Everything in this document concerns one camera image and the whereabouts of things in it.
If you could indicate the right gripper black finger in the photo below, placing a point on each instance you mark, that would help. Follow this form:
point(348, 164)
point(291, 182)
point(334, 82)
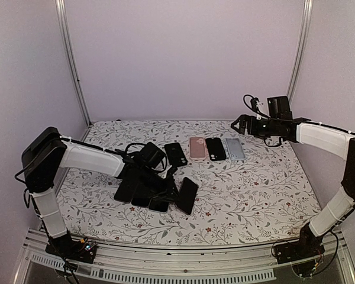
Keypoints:
point(240, 121)
point(238, 128)

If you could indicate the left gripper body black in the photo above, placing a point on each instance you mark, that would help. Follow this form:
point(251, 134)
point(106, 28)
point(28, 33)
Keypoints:
point(158, 189)

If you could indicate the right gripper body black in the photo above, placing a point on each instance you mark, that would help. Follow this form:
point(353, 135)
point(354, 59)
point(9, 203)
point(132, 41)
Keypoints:
point(260, 131)

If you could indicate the light blue phone case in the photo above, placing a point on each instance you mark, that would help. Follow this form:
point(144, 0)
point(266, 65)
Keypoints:
point(235, 149)

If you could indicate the dark purple phone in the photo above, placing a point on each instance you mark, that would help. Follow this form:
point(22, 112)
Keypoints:
point(187, 196)

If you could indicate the black phone case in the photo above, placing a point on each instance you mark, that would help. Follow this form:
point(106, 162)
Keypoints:
point(215, 149)
point(175, 154)

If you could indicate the pink phone case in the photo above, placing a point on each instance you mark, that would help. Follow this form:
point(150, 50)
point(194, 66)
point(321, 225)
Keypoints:
point(197, 148)

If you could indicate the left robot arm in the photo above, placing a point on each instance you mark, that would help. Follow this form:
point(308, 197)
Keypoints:
point(51, 151)

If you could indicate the floral table mat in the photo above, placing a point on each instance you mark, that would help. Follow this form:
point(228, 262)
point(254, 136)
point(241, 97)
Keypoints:
point(262, 198)

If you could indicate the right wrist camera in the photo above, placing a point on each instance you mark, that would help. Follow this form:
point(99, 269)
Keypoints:
point(257, 108)

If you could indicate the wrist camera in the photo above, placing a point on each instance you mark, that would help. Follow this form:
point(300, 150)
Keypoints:
point(257, 108)
point(152, 155)

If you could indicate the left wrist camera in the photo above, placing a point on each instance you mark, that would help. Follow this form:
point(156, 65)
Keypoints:
point(152, 155)

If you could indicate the aluminium frame post right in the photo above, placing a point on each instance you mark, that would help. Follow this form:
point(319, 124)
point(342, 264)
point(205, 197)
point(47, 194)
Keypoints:
point(300, 50)

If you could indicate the aluminium frame post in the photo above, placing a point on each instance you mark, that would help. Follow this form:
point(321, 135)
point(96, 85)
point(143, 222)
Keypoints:
point(64, 29)
point(300, 50)

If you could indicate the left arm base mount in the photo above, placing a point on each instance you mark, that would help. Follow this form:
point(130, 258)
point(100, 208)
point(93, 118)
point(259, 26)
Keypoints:
point(66, 248)

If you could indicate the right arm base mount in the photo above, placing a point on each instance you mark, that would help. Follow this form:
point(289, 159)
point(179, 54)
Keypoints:
point(290, 251)

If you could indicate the aluminium frame post left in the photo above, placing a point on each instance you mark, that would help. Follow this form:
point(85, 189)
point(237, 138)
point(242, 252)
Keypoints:
point(64, 29)

